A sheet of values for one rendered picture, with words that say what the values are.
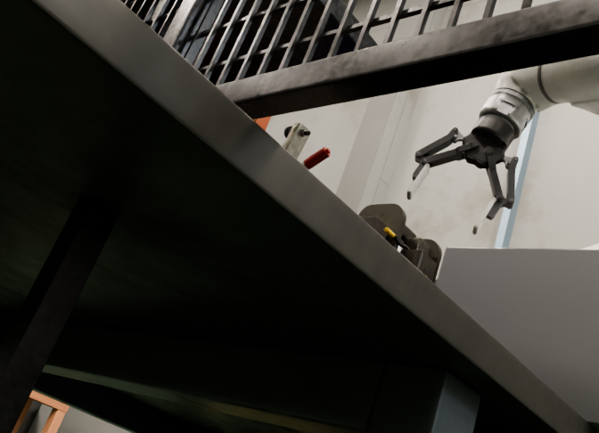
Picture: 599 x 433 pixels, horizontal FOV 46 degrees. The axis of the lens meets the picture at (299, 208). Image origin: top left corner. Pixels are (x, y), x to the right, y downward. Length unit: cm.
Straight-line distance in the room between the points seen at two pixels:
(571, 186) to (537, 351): 423
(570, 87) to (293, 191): 90
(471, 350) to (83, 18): 47
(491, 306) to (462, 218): 441
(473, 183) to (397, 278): 502
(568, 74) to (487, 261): 40
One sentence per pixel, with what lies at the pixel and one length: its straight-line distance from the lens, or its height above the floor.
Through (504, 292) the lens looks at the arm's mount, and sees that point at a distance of 109.
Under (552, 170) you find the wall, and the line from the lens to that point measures 538.
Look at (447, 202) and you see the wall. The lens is 565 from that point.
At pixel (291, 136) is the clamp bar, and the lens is 150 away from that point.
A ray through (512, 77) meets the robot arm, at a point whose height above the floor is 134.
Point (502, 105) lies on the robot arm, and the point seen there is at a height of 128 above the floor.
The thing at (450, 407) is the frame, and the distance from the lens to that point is 77.
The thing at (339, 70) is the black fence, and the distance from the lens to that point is 50.
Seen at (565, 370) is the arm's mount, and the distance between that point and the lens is 101.
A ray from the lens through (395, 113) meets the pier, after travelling 627.
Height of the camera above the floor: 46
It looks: 24 degrees up
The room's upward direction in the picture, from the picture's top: 21 degrees clockwise
